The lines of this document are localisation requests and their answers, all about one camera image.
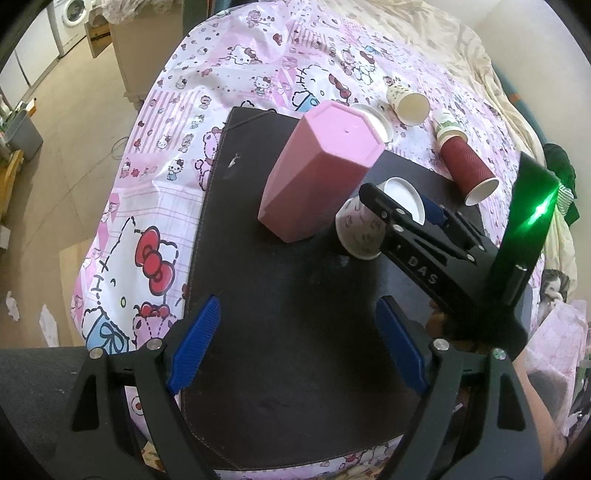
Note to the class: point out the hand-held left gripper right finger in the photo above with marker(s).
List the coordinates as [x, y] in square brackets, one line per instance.
[399, 341]

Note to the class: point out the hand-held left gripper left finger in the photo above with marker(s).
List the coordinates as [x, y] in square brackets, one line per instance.
[194, 341]

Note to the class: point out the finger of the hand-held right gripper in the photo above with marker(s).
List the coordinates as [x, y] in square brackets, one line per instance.
[406, 244]
[434, 213]

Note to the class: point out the white paper cup pink print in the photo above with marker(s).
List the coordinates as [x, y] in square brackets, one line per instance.
[358, 228]

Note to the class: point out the red ribbed paper cup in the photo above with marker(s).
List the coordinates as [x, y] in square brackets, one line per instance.
[464, 164]

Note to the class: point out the white paper cup green band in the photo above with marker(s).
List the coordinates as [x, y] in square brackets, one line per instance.
[445, 127]

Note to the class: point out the white paper cup green print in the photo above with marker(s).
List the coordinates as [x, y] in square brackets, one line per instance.
[378, 122]

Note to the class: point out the white paper cup dotted print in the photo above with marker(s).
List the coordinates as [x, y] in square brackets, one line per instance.
[411, 107]

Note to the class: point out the pink faceted cup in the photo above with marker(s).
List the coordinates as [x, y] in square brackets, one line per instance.
[314, 175]

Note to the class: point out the person's right forearm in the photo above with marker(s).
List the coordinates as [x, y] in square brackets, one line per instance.
[535, 415]

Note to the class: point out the person's right hand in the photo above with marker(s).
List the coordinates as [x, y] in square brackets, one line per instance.
[438, 325]

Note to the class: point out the striped cloth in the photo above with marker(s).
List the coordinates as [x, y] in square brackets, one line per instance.
[565, 196]

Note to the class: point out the pink plastic bag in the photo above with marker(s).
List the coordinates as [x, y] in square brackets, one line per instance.
[563, 332]

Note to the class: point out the black mat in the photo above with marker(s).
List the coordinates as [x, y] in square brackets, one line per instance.
[277, 300]

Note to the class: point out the dark clothing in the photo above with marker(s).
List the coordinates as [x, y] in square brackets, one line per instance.
[561, 161]

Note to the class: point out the white paper scrap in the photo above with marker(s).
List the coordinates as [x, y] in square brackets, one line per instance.
[14, 307]
[48, 325]

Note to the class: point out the pink cartoon printed bedsheet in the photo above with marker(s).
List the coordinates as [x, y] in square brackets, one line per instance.
[157, 194]

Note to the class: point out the yellow stool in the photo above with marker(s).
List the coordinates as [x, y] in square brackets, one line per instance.
[9, 175]

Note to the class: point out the grey bin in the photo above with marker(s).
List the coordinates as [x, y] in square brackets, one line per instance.
[25, 136]

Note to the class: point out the upholstered armchair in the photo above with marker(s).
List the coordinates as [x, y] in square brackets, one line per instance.
[138, 60]

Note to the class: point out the cardboard box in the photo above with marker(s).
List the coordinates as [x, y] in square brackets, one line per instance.
[99, 37]

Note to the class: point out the white base cabinet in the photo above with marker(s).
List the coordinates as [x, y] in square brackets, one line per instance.
[37, 60]

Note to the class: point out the white washing machine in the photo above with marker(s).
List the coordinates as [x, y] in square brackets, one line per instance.
[69, 18]

